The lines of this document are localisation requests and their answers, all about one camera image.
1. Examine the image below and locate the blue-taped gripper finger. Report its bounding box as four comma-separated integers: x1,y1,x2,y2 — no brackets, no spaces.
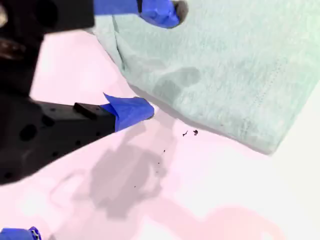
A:
0,91,155,186
93,0,189,29

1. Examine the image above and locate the pale green T-shirt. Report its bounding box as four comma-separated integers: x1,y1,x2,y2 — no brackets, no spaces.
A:
91,0,320,155

